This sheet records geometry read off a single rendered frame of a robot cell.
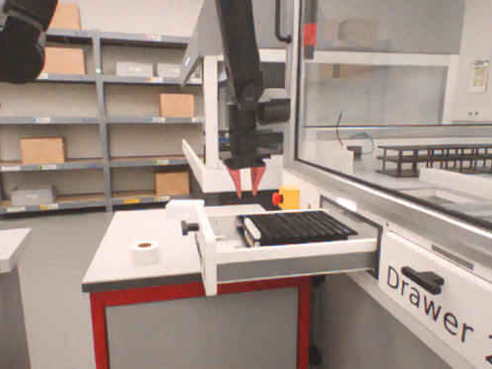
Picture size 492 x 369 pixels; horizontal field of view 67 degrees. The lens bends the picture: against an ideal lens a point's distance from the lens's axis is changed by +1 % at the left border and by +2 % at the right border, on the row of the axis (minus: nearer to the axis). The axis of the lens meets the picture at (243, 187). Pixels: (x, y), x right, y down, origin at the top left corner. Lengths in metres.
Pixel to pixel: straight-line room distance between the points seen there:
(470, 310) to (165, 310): 0.67
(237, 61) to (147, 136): 4.30
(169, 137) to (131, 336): 4.08
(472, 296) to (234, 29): 0.51
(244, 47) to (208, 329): 0.70
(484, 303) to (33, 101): 4.79
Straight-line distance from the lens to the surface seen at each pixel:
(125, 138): 4.91
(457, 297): 0.60
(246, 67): 0.66
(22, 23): 0.58
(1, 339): 1.33
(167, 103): 4.51
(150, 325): 1.01
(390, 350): 0.83
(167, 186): 4.58
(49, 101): 4.95
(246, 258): 0.68
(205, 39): 1.58
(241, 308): 1.01
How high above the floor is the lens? 1.14
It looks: 12 degrees down
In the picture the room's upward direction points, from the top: straight up
